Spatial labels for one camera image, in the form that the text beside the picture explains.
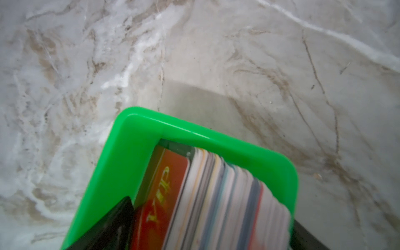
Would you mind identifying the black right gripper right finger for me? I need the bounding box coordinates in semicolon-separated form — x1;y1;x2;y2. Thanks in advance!
290;220;329;250

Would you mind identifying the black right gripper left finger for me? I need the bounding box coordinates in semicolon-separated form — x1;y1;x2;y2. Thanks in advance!
68;196;134;250

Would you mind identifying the green plastic card tray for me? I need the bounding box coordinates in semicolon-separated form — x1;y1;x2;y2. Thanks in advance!
61;107;299;250

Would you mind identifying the stack of cards in tray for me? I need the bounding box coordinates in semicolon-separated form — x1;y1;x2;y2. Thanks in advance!
130;143;291;250

